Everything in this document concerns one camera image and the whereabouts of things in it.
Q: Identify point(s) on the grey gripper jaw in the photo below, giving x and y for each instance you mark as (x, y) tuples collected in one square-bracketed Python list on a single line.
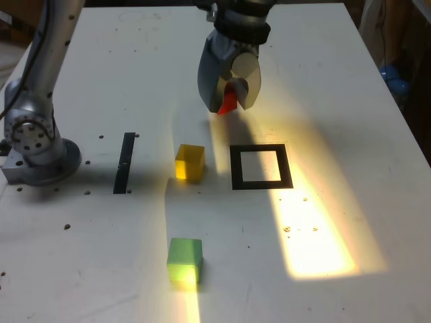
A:
[(210, 77), (246, 65)]

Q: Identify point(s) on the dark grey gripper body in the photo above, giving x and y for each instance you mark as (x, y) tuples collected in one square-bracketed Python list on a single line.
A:
[(232, 47)]

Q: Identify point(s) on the red cube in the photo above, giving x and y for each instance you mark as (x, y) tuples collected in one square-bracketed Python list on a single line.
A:
[(229, 102)]

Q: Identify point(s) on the yellow cube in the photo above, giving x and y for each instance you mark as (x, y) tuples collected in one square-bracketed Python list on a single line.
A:
[(190, 165)]

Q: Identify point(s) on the green cube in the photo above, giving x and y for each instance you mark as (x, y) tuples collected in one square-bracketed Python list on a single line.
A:
[(184, 255)]

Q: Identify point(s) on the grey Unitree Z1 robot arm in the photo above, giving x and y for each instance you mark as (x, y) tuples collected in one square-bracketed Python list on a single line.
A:
[(37, 141)]

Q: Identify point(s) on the black tape square outline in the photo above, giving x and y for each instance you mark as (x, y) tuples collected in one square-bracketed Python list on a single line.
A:
[(235, 168)]

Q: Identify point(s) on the black tape strip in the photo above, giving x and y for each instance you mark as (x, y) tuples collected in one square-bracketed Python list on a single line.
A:
[(124, 161)]

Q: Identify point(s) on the blue rounded object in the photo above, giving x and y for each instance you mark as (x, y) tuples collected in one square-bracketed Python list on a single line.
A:
[(394, 79)]

